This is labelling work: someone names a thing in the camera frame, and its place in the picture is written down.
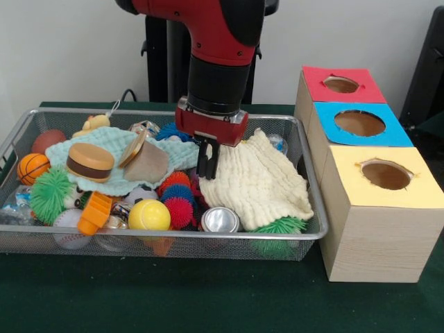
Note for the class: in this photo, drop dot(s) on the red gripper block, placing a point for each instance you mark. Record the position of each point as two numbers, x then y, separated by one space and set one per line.
215 126

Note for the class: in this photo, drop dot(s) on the cream waffle cloth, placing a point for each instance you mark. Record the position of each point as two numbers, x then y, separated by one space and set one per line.
263 184

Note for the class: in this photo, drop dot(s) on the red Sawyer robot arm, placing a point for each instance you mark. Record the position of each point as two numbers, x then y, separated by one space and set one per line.
218 34

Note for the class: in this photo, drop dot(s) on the wooden box with three holes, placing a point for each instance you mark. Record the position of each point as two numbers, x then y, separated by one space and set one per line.
378 243

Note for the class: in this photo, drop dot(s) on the plain wooden block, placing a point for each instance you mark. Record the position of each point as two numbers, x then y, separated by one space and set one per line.
149 163

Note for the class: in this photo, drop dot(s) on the yellow ball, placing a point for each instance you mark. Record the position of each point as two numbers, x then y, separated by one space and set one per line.
149 215

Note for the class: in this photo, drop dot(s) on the large green spiky ball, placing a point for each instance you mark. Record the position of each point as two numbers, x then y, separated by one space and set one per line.
281 225

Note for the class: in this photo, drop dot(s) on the light teal waffle cloth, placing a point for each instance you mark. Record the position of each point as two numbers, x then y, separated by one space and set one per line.
104 138

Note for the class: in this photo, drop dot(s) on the toy hamburger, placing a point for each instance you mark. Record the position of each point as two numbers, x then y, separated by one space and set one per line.
90 162

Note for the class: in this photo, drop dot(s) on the yellow rubber duck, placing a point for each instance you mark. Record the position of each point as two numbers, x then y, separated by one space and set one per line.
95 124

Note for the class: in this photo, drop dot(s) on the orange plastic toy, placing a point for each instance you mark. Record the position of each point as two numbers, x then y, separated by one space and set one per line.
94 214

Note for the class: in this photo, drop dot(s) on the dark green tablecloth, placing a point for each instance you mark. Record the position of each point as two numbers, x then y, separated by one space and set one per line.
208 295

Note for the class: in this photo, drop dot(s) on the small brown football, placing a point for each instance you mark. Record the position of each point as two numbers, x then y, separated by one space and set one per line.
48 141

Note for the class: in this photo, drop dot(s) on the small orange basketball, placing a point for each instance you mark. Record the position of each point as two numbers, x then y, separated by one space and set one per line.
33 169

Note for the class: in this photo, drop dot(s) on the black chair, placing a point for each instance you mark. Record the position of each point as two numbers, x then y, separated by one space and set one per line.
426 69

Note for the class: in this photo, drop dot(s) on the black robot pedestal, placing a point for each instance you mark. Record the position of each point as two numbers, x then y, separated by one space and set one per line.
166 62

